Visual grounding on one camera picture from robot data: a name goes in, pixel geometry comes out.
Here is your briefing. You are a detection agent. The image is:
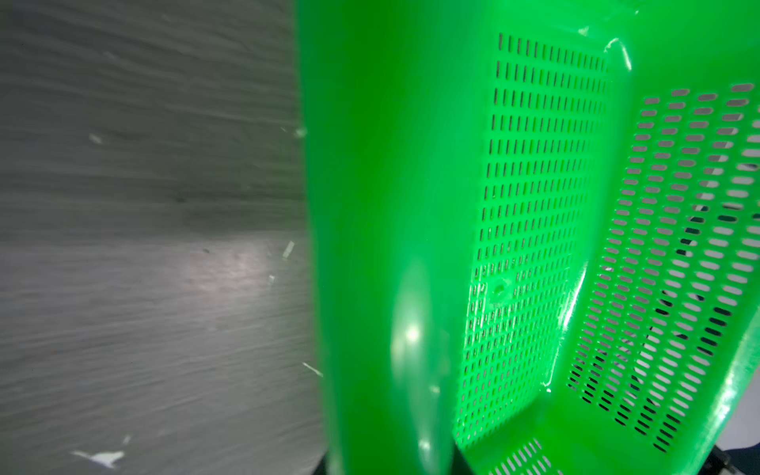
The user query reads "green plastic basket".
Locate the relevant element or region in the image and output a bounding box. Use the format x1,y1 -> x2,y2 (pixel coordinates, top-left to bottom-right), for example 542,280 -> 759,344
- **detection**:
297,1 -> 759,474

